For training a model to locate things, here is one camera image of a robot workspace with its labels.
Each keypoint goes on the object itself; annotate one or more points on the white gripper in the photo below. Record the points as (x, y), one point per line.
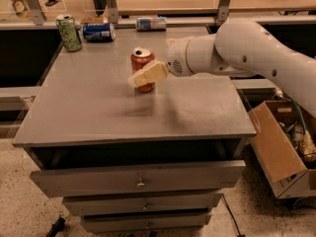
(176, 57)

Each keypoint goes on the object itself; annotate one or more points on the orange Coca-Cola can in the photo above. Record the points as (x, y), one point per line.
(140, 56)

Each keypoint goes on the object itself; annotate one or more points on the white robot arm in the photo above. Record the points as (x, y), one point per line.
(239, 47)

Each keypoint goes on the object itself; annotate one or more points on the silver blue Red Bull can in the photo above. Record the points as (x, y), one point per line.
(146, 24)

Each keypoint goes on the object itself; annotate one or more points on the blue Pepsi can lying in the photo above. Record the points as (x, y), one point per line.
(99, 32)

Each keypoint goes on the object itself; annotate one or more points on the green soda can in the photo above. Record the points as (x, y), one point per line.
(68, 32)

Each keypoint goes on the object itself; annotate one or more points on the grey drawer cabinet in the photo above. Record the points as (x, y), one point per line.
(86, 115)

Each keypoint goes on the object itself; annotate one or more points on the dark object on shelf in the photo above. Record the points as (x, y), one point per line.
(50, 3)

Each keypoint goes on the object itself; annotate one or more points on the middle grey drawer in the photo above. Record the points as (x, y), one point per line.
(150, 202)

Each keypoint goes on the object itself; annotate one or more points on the grey drawer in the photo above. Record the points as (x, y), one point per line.
(150, 202)
(146, 221)
(133, 179)

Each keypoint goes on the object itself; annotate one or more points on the top grey drawer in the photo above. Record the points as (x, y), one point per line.
(133, 179)

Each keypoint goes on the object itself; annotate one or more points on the bottom grey drawer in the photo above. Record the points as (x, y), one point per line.
(146, 221)

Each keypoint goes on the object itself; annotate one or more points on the orange labelled bottle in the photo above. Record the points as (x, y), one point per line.
(21, 9)

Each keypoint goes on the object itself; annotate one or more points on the cardboard box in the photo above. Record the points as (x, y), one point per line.
(288, 175)

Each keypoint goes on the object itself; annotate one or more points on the black object on floor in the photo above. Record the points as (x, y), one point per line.
(58, 226)

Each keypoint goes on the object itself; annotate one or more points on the green handled brush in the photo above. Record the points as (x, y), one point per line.
(300, 115)

